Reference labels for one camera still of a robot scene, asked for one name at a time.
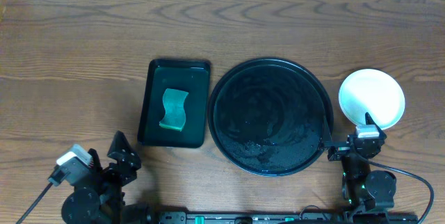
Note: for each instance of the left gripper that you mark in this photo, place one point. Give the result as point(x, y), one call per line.
point(113, 170)

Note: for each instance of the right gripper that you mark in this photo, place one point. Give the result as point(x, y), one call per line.
point(327, 142)

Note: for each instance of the green sponge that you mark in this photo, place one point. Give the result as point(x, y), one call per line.
point(175, 115)

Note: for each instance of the light green plate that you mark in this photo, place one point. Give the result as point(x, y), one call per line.
point(375, 92)

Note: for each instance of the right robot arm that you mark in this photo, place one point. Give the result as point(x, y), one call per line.
point(370, 192)

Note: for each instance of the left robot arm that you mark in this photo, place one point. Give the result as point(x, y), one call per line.
point(98, 195)

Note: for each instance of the round black tray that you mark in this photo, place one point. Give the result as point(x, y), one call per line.
point(266, 116)

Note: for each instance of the black rectangular tray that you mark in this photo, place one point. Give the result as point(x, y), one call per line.
point(190, 76)

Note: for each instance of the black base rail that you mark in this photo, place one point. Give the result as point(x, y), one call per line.
point(309, 214)

